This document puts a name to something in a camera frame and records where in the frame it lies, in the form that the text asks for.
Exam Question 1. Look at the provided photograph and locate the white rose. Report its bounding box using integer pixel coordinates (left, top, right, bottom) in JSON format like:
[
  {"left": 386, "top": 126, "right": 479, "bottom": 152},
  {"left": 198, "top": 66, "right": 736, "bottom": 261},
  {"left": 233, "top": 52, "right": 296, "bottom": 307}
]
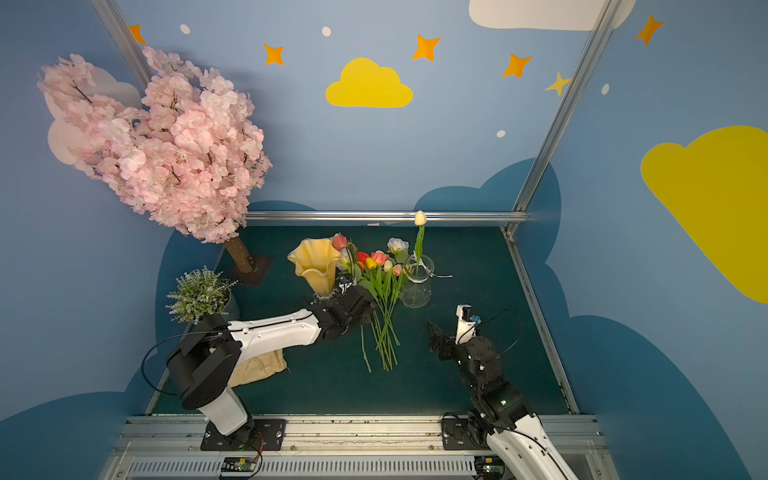
[
  {"left": 387, "top": 237, "right": 409, "bottom": 264},
  {"left": 337, "top": 248, "right": 374, "bottom": 374}
]

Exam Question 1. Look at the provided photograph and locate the cream white tulip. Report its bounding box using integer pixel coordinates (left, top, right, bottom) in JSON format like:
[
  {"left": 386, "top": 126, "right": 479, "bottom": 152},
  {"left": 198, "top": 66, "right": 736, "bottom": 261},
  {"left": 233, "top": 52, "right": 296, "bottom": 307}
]
[{"left": 413, "top": 210, "right": 428, "bottom": 272}]

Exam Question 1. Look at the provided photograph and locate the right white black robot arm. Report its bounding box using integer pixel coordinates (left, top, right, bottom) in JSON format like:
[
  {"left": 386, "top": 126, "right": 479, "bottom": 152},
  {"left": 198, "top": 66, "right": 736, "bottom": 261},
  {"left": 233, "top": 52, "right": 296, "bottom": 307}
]
[{"left": 427, "top": 322, "right": 577, "bottom": 479}]

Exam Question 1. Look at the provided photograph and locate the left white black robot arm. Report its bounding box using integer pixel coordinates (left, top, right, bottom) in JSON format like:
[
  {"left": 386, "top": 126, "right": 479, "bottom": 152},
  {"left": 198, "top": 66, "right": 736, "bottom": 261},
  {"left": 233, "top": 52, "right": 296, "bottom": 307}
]
[{"left": 166, "top": 286, "right": 376, "bottom": 441}]

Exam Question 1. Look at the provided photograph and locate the yellow wavy glass vase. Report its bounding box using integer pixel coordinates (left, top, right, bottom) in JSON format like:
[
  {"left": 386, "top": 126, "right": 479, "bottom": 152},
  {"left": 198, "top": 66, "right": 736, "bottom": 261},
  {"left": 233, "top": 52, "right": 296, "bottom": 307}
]
[{"left": 287, "top": 238, "right": 341, "bottom": 298}]

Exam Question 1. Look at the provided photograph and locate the clear glass vase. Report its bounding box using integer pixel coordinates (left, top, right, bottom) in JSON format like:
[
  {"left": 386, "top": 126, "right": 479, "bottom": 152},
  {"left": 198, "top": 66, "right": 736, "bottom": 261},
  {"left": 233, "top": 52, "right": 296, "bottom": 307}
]
[{"left": 400, "top": 255, "right": 434, "bottom": 309}]

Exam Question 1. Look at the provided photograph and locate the white rose on table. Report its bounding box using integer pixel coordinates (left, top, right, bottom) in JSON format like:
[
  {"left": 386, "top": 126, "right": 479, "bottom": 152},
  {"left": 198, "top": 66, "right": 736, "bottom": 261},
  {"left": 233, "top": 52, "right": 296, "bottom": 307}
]
[{"left": 387, "top": 237, "right": 409, "bottom": 264}]

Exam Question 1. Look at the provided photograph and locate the beige cloth glove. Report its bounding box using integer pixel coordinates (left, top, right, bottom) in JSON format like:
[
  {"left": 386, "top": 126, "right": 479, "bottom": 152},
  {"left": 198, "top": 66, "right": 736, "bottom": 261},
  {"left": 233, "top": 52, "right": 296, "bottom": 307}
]
[{"left": 228, "top": 349, "right": 287, "bottom": 388}]

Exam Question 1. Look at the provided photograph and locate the right circuit board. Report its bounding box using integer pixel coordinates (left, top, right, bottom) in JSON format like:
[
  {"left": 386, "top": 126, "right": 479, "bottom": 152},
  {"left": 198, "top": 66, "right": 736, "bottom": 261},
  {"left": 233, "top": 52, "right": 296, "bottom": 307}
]
[{"left": 473, "top": 456, "right": 506, "bottom": 480}]

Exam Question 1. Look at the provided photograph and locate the circuit board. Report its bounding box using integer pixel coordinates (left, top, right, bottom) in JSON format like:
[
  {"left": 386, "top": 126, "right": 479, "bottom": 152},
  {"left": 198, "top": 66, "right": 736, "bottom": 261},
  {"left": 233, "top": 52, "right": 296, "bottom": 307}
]
[
  {"left": 473, "top": 456, "right": 506, "bottom": 480},
  {"left": 219, "top": 456, "right": 260, "bottom": 477}
]

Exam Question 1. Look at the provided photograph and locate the small green potted plant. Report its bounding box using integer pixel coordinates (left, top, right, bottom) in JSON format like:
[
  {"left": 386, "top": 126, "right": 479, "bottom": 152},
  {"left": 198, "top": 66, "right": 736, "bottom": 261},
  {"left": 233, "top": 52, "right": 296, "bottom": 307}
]
[{"left": 167, "top": 267, "right": 240, "bottom": 324}]

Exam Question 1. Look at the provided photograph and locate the left circuit board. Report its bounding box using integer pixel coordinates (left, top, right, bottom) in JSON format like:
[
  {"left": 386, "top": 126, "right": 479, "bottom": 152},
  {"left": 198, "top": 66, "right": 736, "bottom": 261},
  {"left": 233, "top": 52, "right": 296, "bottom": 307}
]
[{"left": 219, "top": 456, "right": 260, "bottom": 477}]

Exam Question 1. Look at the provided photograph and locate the pink cherry blossom tree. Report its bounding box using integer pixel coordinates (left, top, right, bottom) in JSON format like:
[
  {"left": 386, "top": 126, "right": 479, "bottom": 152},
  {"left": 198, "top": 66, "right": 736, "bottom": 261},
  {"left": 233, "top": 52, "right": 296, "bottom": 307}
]
[{"left": 38, "top": 47, "right": 272, "bottom": 286}]

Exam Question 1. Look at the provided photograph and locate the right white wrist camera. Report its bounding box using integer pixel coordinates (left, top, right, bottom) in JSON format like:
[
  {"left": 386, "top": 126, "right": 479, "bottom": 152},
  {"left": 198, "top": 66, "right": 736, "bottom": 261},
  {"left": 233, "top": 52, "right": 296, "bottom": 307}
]
[{"left": 455, "top": 304, "right": 482, "bottom": 345}]

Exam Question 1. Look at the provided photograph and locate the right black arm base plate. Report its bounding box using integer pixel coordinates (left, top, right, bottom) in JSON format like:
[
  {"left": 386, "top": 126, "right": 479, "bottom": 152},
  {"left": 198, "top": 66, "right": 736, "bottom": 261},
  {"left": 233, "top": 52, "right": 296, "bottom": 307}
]
[{"left": 440, "top": 415, "right": 487, "bottom": 451}]

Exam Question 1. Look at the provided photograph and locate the aluminium right frame post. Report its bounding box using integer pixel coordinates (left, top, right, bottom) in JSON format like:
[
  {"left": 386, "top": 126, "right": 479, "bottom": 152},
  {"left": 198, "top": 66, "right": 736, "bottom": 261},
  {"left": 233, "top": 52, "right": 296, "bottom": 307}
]
[{"left": 503, "top": 0, "right": 624, "bottom": 240}]

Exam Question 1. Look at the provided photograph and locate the aluminium frame post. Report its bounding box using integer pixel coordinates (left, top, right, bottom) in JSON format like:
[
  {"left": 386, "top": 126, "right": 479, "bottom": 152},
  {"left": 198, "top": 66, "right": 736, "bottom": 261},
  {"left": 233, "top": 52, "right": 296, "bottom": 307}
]
[
  {"left": 91, "top": 0, "right": 152, "bottom": 88},
  {"left": 503, "top": 0, "right": 624, "bottom": 240}
]

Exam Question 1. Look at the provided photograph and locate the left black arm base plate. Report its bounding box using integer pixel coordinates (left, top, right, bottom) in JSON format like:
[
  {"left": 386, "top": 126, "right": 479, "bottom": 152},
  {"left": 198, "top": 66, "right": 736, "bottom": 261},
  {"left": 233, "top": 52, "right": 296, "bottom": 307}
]
[{"left": 200, "top": 418, "right": 287, "bottom": 452}]

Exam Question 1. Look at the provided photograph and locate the aluminium front rail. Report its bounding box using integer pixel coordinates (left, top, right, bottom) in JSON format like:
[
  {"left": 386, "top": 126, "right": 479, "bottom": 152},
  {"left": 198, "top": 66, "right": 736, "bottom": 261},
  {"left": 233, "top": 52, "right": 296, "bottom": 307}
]
[{"left": 100, "top": 414, "right": 619, "bottom": 479}]

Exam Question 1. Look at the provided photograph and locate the aluminium left frame post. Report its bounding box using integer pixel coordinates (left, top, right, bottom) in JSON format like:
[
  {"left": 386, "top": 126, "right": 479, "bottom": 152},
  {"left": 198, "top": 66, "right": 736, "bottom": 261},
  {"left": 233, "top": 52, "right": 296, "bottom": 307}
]
[{"left": 91, "top": 0, "right": 152, "bottom": 88}]

